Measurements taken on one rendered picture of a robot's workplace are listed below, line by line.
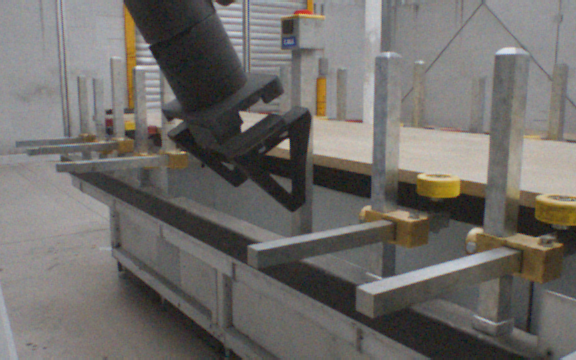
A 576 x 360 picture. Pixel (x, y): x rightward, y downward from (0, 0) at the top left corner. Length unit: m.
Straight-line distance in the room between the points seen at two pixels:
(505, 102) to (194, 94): 0.55
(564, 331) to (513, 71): 0.37
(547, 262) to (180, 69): 0.61
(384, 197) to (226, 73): 0.67
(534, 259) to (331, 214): 0.77
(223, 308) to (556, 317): 1.50
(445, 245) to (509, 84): 0.49
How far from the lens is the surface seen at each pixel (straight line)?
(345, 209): 1.48
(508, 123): 0.88
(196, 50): 0.41
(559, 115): 2.10
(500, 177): 0.89
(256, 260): 0.86
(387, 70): 1.03
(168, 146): 1.90
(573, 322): 0.87
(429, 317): 1.00
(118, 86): 2.36
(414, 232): 1.02
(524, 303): 1.18
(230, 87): 0.42
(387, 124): 1.04
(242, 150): 0.39
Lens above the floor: 1.09
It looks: 11 degrees down
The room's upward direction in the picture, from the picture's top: straight up
